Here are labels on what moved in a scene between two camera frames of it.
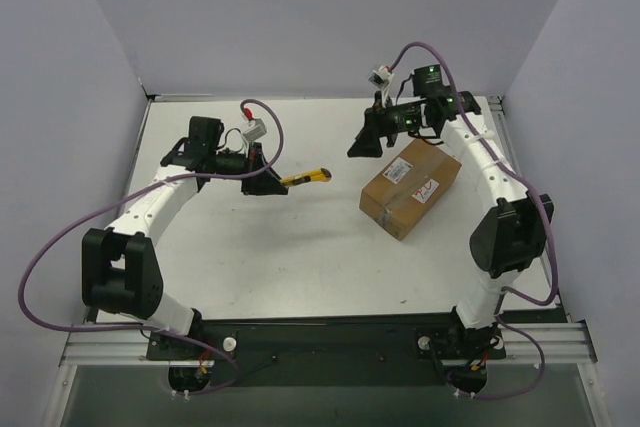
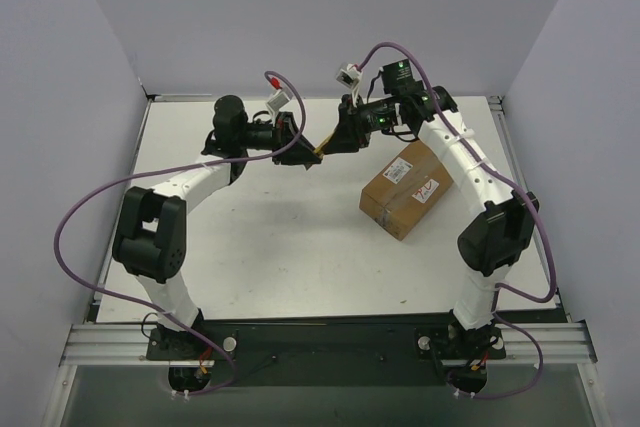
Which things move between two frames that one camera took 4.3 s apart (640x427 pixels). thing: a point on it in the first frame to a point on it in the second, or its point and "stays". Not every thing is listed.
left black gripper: [255, 167] to [285, 138]
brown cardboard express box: [400, 195] stays
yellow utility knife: [321, 174] to [319, 150]
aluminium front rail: [523, 344] stays
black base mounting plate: [397, 351] stays
